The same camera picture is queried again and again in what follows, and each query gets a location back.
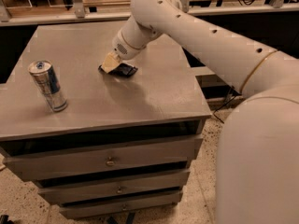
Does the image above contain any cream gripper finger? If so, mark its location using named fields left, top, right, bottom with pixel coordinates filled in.
left=101, top=51, right=122, bottom=74

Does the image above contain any dark blue rxbar wrapper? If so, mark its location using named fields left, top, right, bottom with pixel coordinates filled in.
left=108, top=63, right=138, bottom=77

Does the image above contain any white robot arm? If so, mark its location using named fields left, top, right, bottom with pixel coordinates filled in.
left=101, top=0, right=299, bottom=224

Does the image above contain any silver blue redbull can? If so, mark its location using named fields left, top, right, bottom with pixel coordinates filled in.
left=28, top=60, right=67, bottom=112

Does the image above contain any grey drawer cabinet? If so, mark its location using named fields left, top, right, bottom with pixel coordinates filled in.
left=0, top=21, right=210, bottom=208

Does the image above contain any top grey drawer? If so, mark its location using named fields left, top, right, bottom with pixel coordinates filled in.
left=4, top=135, right=202, bottom=181

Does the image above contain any grey drawer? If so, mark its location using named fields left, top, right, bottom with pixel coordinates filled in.
left=38, top=169, right=190, bottom=204
left=4, top=135, right=202, bottom=181
left=59, top=189, right=182, bottom=219

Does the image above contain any middle grey drawer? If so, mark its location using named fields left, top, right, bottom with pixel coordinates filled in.
left=38, top=169, right=190, bottom=204

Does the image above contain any bottom grey drawer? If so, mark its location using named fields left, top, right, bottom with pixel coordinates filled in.
left=59, top=189, right=182, bottom=219

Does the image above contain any grey metal railing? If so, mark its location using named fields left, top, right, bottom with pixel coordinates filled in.
left=0, top=0, right=298, bottom=26

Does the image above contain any black floor cable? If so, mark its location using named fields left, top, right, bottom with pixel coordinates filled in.
left=212, top=91, right=241, bottom=125

